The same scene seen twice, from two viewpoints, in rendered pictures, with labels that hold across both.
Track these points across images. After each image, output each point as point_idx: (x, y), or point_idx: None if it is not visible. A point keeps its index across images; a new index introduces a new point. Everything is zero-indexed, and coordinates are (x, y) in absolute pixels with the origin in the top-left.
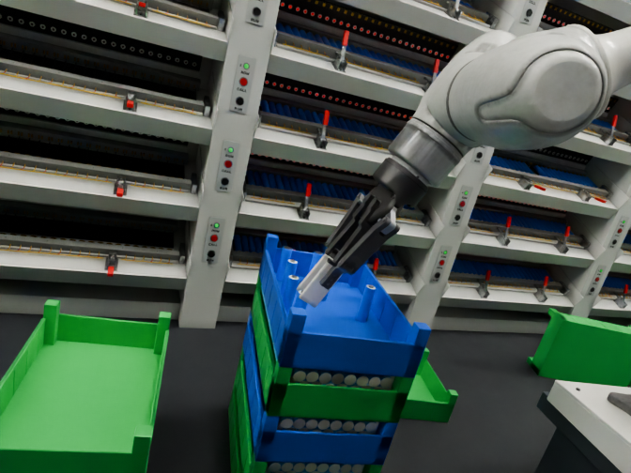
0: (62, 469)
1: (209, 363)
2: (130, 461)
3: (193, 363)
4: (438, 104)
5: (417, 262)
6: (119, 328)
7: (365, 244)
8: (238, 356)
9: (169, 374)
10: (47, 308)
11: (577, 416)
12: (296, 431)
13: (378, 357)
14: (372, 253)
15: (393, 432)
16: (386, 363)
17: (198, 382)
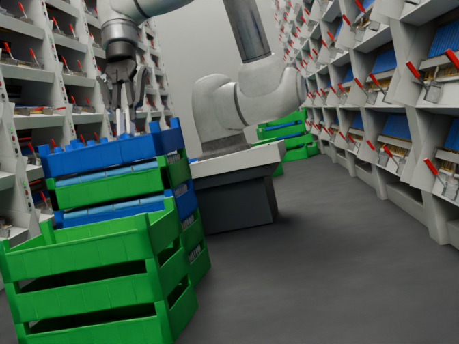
0: (167, 230)
1: (10, 322)
2: (175, 215)
3: (4, 327)
4: (126, 6)
5: (8, 205)
6: (30, 248)
7: (141, 84)
8: (9, 314)
9: (12, 333)
10: (5, 242)
11: (202, 170)
12: (178, 196)
13: (176, 138)
14: (144, 89)
15: (192, 183)
16: (178, 140)
17: (33, 321)
